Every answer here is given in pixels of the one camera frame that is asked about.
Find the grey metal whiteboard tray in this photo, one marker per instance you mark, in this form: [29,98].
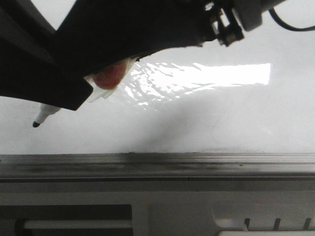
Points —
[46,167]

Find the white whiteboard marker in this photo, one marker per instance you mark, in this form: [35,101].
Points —
[44,112]

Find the grey plastic unit below board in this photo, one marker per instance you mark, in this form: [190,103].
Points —
[158,208]

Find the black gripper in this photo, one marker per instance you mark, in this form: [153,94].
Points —
[98,33]

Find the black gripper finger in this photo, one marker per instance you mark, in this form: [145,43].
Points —
[26,77]
[24,26]

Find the red magnet taped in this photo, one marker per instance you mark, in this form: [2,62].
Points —
[105,82]

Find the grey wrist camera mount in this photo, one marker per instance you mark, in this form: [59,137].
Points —
[229,18]

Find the white whiteboard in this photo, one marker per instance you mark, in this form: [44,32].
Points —
[257,95]

